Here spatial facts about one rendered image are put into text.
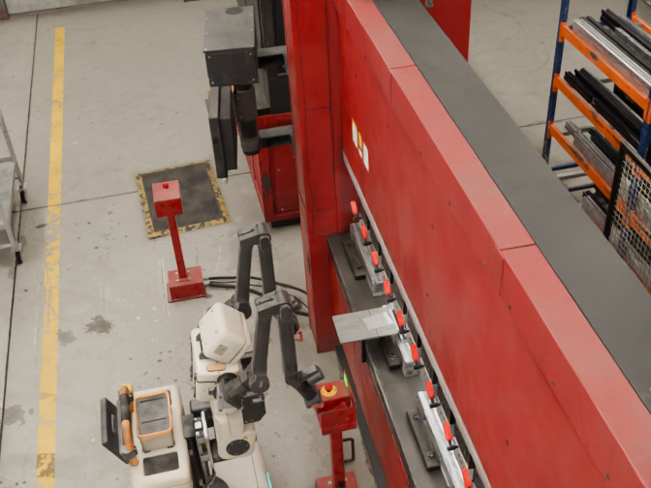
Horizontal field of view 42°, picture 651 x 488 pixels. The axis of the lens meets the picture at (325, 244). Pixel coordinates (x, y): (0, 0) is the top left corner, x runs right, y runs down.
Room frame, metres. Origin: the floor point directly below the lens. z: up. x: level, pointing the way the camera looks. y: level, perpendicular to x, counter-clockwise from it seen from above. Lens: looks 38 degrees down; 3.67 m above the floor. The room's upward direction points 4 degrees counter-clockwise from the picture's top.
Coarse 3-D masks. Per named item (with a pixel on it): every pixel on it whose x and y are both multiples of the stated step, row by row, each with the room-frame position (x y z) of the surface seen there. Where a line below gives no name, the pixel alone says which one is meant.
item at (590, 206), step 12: (588, 192) 4.58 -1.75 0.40; (600, 192) 4.60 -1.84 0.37; (588, 204) 4.40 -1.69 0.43; (600, 204) 4.43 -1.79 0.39; (600, 216) 4.25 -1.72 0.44; (600, 228) 4.22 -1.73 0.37; (612, 240) 4.07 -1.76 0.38; (636, 240) 4.06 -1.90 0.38; (648, 252) 3.94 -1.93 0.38; (636, 264) 3.79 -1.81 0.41; (648, 264) 3.81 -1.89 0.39; (648, 276) 3.67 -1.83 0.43; (648, 288) 3.65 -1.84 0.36
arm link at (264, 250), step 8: (264, 240) 2.70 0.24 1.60; (264, 248) 2.70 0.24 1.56; (264, 256) 2.73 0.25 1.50; (264, 264) 2.73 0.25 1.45; (272, 264) 2.74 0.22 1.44; (264, 272) 2.73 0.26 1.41; (272, 272) 2.73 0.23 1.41; (264, 280) 2.73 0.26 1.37; (272, 280) 2.73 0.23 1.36; (264, 288) 2.73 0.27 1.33; (272, 288) 2.73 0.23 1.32
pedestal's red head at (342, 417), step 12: (324, 384) 2.67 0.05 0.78; (336, 384) 2.66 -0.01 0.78; (324, 396) 2.60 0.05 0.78; (336, 396) 2.59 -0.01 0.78; (348, 396) 2.59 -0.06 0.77; (324, 408) 2.57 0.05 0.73; (336, 408) 2.57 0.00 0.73; (348, 408) 2.50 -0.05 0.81; (324, 420) 2.48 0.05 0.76; (336, 420) 2.49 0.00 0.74; (348, 420) 2.50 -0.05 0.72; (324, 432) 2.47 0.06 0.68; (336, 432) 2.49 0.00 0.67
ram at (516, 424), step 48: (384, 96) 2.87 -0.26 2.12; (384, 144) 2.87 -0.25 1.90; (384, 192) 2.88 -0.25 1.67; (432, 192) 2.28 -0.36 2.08; (384, 240) 2.89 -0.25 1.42; (432, 240) 2.26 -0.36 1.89; (432, 288) 2.24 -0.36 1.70; (480, 288) 1.83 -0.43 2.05; (432, 336) 2.22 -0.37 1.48; (480, 336) 1.80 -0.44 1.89; (480, 384) 1.77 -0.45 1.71; (528, 384) 1.48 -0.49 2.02; (480, 432) 1.73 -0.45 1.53; (528, 432) 1.44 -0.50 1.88; (576, 432) 1.23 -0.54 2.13; (528, 480) 1.41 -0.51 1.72; (576, 480) 1.19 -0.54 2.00
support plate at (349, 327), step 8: (360, 312) 2.90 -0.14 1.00; (368, 312) 2.89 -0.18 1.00; (376, 312) 2.89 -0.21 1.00; (336, 320) 2.85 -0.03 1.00; (344, 320) 2.85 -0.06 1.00; (352, 320) 2.84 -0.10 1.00; (392, 320) 2.83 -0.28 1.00; (336, 328) 2.80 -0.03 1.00; (344, 328) 2.80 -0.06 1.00; (352, 328) 2.79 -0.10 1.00; (360, 328) 2.79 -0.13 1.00; (384, 328) 2.78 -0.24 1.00; (392, 328) 2.78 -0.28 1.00; (344, 336) 2.75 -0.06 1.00; (352, 336) 2.74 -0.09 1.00; (360, 336) 2.74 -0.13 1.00; (368, 336) 2.74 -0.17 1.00; (376, 336) 2.73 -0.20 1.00; (384, 336) 2.74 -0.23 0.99
